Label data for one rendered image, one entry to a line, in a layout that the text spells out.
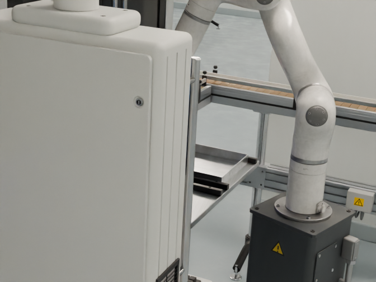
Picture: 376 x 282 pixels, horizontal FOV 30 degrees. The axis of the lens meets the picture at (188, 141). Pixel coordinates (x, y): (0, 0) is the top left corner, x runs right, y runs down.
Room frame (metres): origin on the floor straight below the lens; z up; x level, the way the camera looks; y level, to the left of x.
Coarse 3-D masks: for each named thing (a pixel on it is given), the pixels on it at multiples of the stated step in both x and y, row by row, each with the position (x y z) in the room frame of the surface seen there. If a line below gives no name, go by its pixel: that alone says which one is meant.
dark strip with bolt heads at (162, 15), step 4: (160, 0) 2.58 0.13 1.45; (164, 0) 2.61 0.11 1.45; (160, 4) 2.58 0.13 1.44; (164, 4) 2.61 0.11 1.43; (160, 8) 2.58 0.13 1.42; (164, 8) 2.61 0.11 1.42; (160, 12) 2.58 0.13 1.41; (164, 12) 2.62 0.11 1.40; (160, 16) 2.58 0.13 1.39; (164, 16) 2.62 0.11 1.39; (160, 20) 2.58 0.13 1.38; (160, 24) 2.59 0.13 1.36; (160, 28) 2.59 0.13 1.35
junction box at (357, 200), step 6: (348, 192) 3.03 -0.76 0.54; (354, 192) 3.02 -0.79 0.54; (360, 192) 3.02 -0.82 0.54; (366, 192) 3.02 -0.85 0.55; (372, 192) 3.02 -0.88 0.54; (348, 198) 3.03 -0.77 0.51; (354, 198) 3.02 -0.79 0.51; (360, 198) 3.01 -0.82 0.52; (366, 198) 2.99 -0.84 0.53; (372, 198) 2.98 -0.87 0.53; (348, 204) 3.03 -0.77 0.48; (354, 204) 3.01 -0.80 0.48; (360, 204) 3.00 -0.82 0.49; (366, 204) 2.99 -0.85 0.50; (372, 204) 3.00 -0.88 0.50; (360, 210) 3.00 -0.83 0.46; (366, 210) 2.99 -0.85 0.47
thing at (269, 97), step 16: (208, 80) 3.46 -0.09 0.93; (224, 80) 3.36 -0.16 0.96; (240, 80) 3.39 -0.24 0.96; (256, 80) 3.36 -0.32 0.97; (224, 96) 3.33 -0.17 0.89; (240, 96) 3.30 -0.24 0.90; (256, 96) 3.26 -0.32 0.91; (272, 96) 3.23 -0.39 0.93; (288, 96) 3.24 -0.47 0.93; (336, 96) 3.19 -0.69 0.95; (352, 96) 3.16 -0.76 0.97; (272, 112) 3.23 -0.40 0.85; (288, 112) 3.19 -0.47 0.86; (336, 112) 3.10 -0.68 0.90; (352, 112) 3.07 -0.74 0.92; (368, 112) 3.04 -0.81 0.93; (368, 128) 3.04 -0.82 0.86
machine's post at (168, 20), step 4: (168, 0) 2.63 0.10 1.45; (172, 0) 2.66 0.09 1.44; (168, 4) 2.63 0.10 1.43; (172, 4) 2.66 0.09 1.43; (168, 8) 2.64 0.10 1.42; (172, 8) 2.67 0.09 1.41; (168, 12) 2.64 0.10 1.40; (172, 12) 2.67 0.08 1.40; (168, 16) 2.64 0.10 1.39; (172, 16) 2.67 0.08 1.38; (164, 20) 2.62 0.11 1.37; (168, 20) 2.64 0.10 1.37; (172, 20) 2.67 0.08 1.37; (164, 24) 2.62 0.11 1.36; (168, 24) 2.64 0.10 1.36; (172, 24) 2.67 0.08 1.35; (164, 28) 2.62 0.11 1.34; (168, 28) 2.64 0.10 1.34
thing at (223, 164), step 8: (200, 144) 2.54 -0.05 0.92; (200, 152) 2.54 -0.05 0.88; (208, 152) 2.53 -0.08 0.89; (216, 152) 2.51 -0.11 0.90; (224, 152) 2.50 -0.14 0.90; (232, 152) 2.49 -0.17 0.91; (200, 160) 2.46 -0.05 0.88; (208, 160) 2.47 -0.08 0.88; (216, 160) 2.47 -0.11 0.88; (224, 160) 2.48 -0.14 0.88; (232, 160) 2.48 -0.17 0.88; (240, 160) 2.47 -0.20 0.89; (200, 168) 2.38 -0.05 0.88; (208, 168) 2.38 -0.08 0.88; (216, 168) 2.39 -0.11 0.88; (224, 168) 2.39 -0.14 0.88; (232, 168) 2.32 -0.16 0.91; (240, 168) 2.39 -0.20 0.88; (200, 176) 2.26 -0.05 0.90; (208, 176) 2.25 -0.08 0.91; (216, 176) 2.24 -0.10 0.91; (224, 176) 2.25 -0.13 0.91; (232, 176) 2.32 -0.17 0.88
